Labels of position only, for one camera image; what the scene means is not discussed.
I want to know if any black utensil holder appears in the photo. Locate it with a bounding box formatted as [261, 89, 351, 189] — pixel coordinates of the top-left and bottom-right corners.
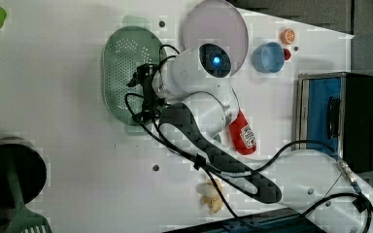
[0, 137, 47, 209]

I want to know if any red ketchup bottle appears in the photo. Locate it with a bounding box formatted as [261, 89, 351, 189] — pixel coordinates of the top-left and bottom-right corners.
[229, 111, 256, 155]

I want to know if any peeled banana toy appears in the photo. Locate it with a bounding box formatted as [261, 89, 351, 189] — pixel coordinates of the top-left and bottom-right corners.
[196, 179, 223, 215]

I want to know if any small red strawberry toy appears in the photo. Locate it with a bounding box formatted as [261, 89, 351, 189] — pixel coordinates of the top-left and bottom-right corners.
[283, 49, 291, 60]

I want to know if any blue plastic cup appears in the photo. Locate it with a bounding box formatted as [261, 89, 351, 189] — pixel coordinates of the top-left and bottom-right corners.
[252, 42, 285, 74]

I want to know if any orange slice toy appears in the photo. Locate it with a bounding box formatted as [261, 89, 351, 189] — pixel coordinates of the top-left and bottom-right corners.
[280, 28, 296, 45]

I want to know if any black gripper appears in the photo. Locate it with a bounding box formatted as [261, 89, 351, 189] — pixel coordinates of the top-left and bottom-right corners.
[126, 64, 159, 124]

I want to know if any green plastic strainer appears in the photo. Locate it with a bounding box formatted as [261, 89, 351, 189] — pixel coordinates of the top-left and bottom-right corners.
[101, 16, 162, 135]

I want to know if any silver toaster oven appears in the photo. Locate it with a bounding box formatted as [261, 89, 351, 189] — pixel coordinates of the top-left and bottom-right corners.
[294, 72, 373, 173]

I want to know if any lavender round plate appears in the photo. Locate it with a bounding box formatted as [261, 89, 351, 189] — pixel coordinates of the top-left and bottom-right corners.
[181, 0, 249, 76]

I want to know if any blue table frame rail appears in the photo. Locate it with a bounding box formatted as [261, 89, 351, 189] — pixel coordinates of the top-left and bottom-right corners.
[165, 208, 325, 233]

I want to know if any green slotted spatula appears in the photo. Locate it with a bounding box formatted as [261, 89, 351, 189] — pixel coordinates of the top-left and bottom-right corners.
[6, 155, 52, 233]

